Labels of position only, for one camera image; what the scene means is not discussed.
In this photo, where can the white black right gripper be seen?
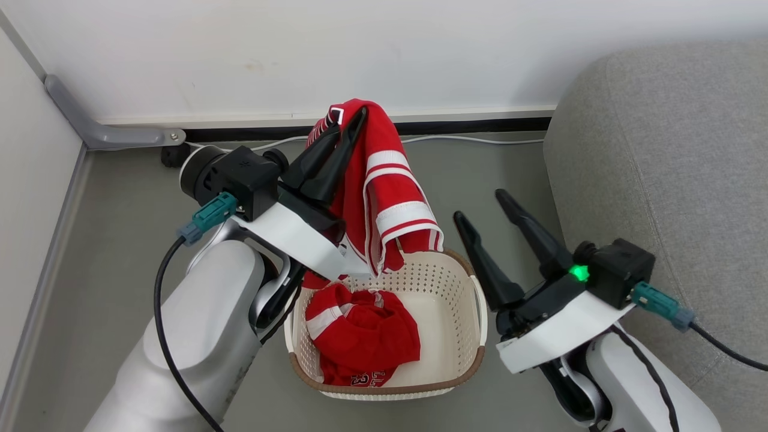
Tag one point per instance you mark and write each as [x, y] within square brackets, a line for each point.
[558, 330]

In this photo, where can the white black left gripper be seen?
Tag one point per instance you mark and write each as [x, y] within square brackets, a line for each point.
[294, 237]

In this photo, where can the red white basketball jersey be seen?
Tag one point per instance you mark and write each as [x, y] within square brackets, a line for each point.
[390, 192]

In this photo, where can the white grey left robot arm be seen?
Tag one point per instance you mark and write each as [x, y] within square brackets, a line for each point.
[204, 324]

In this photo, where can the cream perforated laundry basket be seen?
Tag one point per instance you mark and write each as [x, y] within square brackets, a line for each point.
[447, 312]

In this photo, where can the black baseboard strip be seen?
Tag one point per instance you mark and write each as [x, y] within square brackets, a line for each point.
[468, 126]

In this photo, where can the black caster wheel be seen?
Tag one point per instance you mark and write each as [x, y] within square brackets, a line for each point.
[174, 157]

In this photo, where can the grey fabric sofa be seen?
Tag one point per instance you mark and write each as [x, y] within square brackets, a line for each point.
[678, 180]

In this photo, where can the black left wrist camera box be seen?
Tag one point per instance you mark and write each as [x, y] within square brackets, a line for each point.
[240, 177]

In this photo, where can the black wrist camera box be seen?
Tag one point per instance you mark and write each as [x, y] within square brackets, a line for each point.
[240, 177]
[621, 270]

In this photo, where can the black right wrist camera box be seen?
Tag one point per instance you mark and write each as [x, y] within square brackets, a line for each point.
[621, 270]

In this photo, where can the grey metal floor bracket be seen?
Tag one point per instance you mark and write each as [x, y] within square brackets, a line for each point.
[102, 135]

